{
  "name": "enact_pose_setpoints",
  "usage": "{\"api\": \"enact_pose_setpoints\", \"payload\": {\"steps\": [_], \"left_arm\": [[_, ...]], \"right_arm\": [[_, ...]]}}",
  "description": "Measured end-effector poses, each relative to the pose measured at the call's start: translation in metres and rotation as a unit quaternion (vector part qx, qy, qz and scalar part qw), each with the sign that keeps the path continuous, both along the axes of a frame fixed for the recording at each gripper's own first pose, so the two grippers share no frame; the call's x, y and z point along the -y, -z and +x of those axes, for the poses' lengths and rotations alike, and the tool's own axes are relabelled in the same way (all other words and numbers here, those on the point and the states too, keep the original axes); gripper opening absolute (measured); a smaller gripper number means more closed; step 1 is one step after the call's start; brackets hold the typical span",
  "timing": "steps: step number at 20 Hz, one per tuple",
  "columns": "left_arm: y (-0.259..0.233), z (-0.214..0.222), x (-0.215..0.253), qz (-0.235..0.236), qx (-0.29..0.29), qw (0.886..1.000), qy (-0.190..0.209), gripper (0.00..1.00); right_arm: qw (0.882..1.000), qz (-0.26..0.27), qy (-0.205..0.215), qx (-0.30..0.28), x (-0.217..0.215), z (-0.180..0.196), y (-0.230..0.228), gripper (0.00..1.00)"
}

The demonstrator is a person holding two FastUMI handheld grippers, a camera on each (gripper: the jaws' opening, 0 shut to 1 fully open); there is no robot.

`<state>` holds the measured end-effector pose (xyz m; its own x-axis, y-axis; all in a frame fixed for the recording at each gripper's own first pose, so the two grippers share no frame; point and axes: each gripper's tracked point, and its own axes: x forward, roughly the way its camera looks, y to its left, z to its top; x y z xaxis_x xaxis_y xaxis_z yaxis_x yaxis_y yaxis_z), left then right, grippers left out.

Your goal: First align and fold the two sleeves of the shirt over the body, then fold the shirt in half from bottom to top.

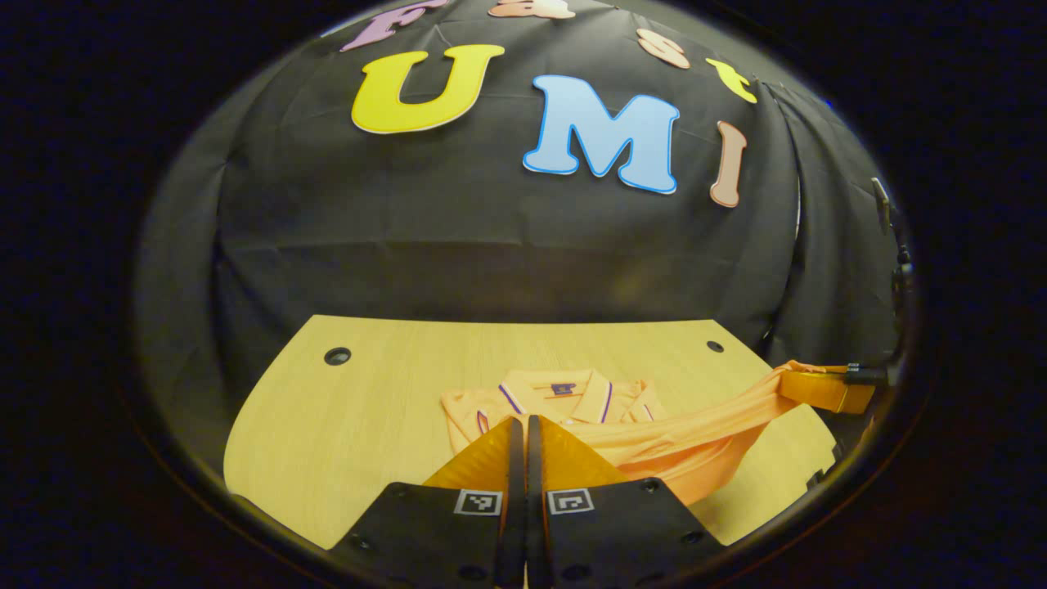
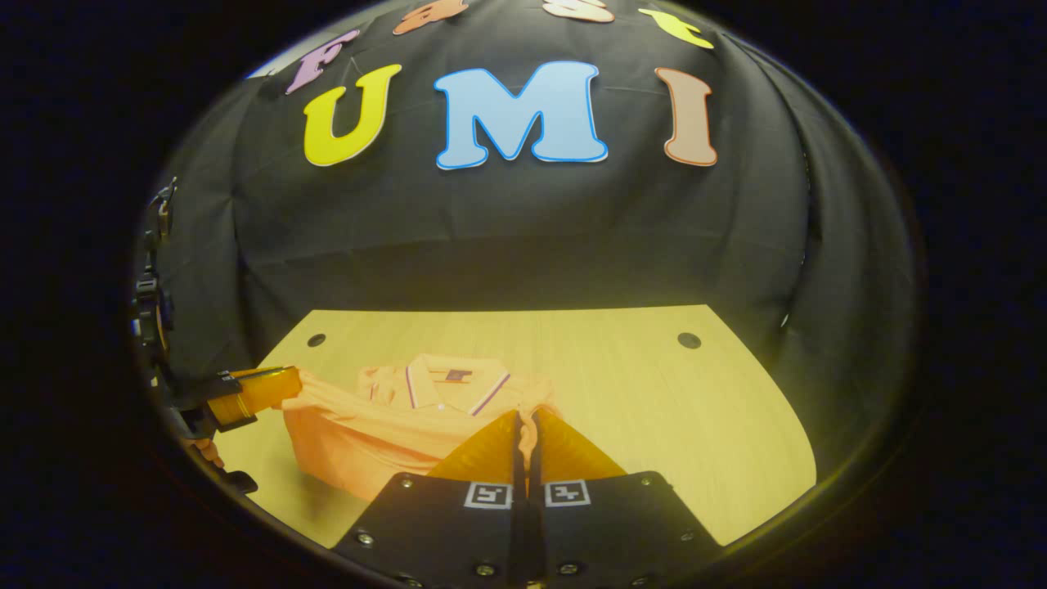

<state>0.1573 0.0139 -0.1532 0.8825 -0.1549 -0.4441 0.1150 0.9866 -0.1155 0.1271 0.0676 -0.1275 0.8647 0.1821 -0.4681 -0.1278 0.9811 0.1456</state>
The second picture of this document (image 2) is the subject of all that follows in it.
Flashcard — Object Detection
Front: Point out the orange T-shirt with striped collar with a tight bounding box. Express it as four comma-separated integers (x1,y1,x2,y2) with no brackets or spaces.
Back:
282,353,565,501

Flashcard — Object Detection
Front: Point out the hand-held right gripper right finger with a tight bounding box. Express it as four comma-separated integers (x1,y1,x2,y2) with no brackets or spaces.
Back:
524,407,725,589

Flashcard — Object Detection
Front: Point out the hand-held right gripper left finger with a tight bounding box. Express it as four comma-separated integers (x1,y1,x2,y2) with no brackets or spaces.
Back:
331,409,525,589

